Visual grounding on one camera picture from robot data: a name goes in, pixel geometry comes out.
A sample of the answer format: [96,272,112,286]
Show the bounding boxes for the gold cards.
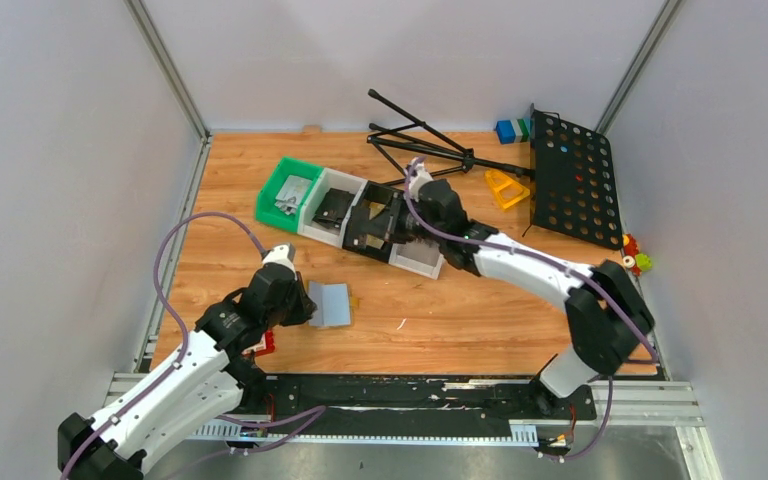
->
[361,201,389,222]

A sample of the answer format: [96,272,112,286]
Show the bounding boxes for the yellow leather card holder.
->
[308,281,353,329]

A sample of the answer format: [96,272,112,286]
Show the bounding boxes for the black plastic bin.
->
[342,181,407,263]

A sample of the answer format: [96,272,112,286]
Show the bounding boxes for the red white small block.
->
[249,330,276,356]

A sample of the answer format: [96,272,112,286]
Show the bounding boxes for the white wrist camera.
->
[404,156,433,201]
[261,243,296,273]

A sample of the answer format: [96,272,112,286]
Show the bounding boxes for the blue green toy block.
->
[494,118,531,145]

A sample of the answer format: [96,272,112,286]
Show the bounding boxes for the red green toy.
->
[622,234,653,277]

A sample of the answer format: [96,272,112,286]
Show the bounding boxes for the black cards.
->
[312,188,355,232]

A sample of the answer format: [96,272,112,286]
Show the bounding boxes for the silver white cards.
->
[274,175,311,215]

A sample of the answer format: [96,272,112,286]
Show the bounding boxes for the black perforated stand tray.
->
[529,107,623,251]

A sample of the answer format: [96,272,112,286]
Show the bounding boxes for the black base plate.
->
[235,374,597,438]

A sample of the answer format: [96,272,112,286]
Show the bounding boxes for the yellow plastic triangle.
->
[484,170,531,211]

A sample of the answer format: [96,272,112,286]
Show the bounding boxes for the white bin with black cards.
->
[297,168,367,248]

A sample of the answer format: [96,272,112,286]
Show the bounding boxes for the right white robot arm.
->
[345,179,658,398]

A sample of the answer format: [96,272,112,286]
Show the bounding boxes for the green plastic bin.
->
[255,157,324,233]

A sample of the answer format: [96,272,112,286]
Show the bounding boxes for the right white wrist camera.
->
[404,156,433,201]

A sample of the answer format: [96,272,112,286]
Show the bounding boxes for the black folded music stand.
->
[366,88,535,179]

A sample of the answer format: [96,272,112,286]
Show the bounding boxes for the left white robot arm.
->
[57,263,316,479]

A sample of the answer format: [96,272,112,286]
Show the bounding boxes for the white bin with card holders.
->
[388,240,445,280]

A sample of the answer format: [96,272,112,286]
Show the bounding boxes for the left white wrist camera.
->
[261,243,296,273]

